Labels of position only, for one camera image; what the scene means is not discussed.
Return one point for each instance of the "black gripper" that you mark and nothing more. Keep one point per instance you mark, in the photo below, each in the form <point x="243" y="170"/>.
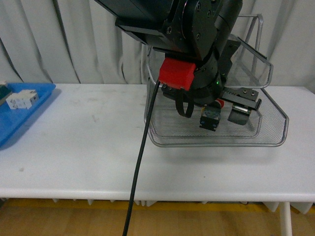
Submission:
<point x="209" y="85"/>

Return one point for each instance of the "red emergency stop button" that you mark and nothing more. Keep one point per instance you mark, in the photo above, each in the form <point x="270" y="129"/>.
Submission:
<point x="211" y="115"/>

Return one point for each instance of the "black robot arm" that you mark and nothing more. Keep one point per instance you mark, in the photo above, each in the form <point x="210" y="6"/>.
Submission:
<point x="194" y="36"/>

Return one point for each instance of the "silver mesh three-tier rack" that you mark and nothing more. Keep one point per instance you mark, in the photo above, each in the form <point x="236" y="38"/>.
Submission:
<point x="266" y="127"/>

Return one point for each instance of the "white table leg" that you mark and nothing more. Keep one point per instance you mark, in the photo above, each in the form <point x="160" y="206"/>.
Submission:
<point x="285" y="219"/>

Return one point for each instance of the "white curtain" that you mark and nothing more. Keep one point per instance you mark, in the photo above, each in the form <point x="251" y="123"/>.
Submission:
<point x="77" y="42"/>

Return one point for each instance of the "white circuit breaker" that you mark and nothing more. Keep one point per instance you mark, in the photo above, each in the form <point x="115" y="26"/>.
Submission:
<point x="25" y="99"/>

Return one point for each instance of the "blue plastic tray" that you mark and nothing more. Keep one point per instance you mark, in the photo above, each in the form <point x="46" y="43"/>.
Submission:
<point x="12" y="121"/>

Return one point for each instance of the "green terminal block component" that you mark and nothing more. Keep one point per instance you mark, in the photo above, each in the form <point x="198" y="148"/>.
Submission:
<point x="5" y="92"/>

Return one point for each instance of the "red camera box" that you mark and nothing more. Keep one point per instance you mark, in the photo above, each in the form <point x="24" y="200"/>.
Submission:
<point x="176" y="73"/>

